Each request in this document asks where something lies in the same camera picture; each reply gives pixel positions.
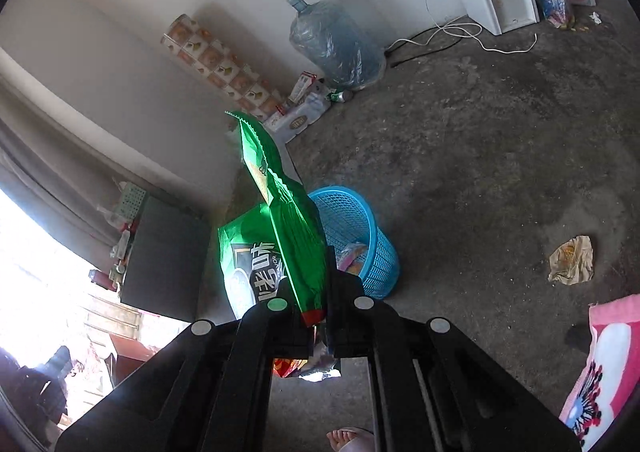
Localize pale green perforated rack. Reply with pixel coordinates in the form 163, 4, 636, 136
117, 182, 147, 223

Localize dark grey cabinet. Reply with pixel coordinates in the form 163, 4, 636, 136
120, 195, 211, 323

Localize beige cloth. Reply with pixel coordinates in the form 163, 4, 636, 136
547, 235, 595, 286

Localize patterned tablecloth roll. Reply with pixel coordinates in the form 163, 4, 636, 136
160, 13, 288, 122

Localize person's bare foot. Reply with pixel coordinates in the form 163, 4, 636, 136
326, 427, 376, 452

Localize red plastic packet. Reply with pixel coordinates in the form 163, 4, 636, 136
272, 357, 307, 379

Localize white plastic bottle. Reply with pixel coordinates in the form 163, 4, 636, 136
110, 227, 133, 260

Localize dark cloth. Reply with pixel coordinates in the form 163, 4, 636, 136
0, 346, 73, 444

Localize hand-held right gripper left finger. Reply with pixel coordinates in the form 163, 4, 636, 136
54, 278, 315, 452

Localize blue printed plastic bag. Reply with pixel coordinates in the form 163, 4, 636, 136
527, 0, 573, 30

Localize toilet paper pack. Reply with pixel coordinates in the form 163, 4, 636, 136
263, 92, 332, 143

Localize black power cable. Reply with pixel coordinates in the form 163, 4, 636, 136
384, 22, 481, 69

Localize red white paper packets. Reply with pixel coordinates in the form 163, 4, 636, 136
287, 72, 321, 103

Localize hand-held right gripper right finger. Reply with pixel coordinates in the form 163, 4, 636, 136
324, 246, 584, 452

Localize pink plastic packet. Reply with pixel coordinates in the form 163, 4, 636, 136
337, 242, 369, 275

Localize small red container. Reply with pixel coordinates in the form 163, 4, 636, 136
89, 269, 121, 290

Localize blue plastic mesh basket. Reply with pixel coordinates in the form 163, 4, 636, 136
307, 186, 401, 300

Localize water jug in plastic bag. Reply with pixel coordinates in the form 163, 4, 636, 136
287, 0, 388, 90

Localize pink printed blanket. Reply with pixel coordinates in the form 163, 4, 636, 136
559, 293, 640, 450

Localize white power cable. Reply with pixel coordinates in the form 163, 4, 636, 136
376, 0, 539, 56

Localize green snack bag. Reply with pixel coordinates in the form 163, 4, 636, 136
217, 110, 331, 328

